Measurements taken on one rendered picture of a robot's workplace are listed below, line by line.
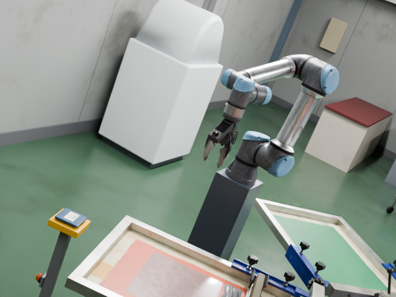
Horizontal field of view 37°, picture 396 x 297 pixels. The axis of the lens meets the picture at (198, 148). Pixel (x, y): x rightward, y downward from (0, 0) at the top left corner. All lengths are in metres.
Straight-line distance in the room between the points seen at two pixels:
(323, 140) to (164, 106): 3.46
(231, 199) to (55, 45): 2.91
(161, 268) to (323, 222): 1.37
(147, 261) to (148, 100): 3.44
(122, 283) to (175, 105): 3.50
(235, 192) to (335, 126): 5.77
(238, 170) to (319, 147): 5.82
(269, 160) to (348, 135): 5.80
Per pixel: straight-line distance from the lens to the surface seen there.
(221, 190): 2.74
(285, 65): 2.59
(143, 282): 2.20
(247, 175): 2.73
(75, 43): 5.44
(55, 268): 2.52
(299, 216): 3.36
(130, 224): 2.48
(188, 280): 2.31
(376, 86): 10.47
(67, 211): 2.44
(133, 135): 5.75
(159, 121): 5.58
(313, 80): 2.58
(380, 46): 10.45
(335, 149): 8.44
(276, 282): 2.47
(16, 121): 5.29
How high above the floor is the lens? 2.11
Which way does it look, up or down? 18 degrees down
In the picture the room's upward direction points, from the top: 22 degrees clockwise
